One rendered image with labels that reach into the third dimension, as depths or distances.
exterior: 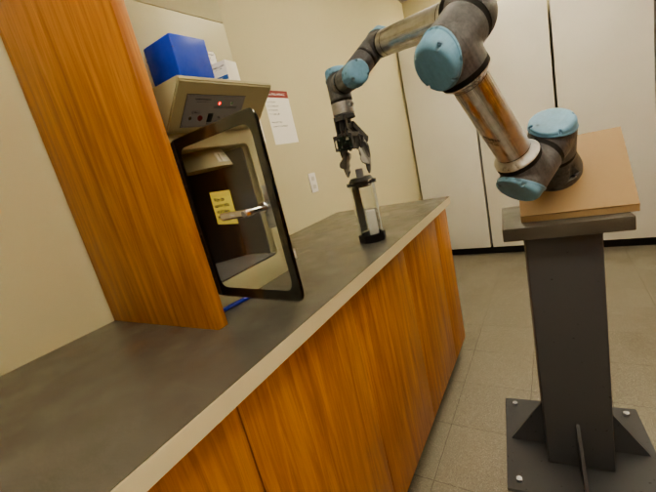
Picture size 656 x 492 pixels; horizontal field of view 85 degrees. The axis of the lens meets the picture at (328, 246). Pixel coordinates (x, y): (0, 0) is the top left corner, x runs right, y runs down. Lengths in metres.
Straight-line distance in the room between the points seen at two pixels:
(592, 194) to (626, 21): 2.55
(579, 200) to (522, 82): 2.49
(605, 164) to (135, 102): 1.26
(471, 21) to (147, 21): 0.73
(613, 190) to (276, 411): 1.08
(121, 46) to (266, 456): 0.86
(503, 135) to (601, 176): 0.42
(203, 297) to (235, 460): 0.35
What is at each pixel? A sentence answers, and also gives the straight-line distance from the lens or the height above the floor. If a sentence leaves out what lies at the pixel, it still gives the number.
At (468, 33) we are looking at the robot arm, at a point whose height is 1.44.
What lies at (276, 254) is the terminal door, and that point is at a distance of 0.75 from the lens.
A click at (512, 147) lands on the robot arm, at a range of 1.03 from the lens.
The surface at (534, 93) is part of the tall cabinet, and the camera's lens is 3.68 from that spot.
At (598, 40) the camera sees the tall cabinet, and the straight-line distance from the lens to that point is 3.71.
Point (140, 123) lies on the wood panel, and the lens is 0.89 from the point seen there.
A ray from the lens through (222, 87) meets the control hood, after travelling 0.99.
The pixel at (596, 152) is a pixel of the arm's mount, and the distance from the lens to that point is 1.39.
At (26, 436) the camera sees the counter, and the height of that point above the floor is 0.94.
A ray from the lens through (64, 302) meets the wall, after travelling 1.29.
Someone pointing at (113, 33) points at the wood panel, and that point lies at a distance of 0.92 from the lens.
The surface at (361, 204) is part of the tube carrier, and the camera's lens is 1.29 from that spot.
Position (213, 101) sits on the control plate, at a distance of 0.99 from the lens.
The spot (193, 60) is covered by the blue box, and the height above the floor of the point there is 1.55.
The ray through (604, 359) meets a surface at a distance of 1.48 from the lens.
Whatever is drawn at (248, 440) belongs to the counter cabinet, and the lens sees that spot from 0.77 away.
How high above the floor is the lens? 1.26
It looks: 13 degrees down
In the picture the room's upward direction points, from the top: 13 degrees counter-clockwise
